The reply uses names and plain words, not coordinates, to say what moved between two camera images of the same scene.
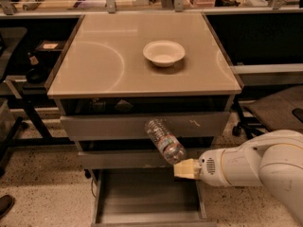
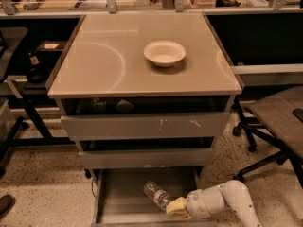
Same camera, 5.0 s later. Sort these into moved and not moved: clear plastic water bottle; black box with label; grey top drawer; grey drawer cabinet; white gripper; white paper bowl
Moved: clear plastic water bottle; white gripper
Not moved: grey drawer cabinet; white paper bowl; grey top drawer; black box with label
